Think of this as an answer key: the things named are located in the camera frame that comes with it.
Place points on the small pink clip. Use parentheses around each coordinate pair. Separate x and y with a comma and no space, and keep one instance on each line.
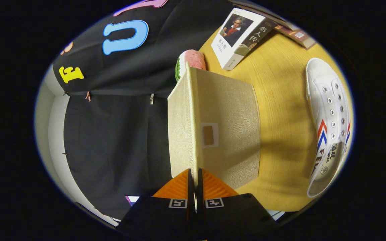
(88,96)

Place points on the white canvas shoe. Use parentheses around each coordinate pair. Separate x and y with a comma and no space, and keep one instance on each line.
(317,80)

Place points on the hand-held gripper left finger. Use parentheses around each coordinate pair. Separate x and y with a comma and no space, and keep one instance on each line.
(190,190)

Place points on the purple lit screen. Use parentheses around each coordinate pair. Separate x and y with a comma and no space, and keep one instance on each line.
(131,200)

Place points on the small silver clip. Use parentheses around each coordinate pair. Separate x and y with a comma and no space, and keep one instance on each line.
(151,98)

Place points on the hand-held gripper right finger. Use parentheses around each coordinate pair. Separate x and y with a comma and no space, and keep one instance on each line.
(199,190)

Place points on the white portrait cover book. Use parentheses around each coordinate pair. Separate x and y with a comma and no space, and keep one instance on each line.
(240,36)

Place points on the brown book with white label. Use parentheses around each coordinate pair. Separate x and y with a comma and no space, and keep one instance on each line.
(302,38)

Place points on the watermelon slice plush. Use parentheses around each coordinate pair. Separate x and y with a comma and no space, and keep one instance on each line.
(194,58)

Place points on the beige fabric storage box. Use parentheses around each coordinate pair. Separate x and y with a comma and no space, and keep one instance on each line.
(230,127)

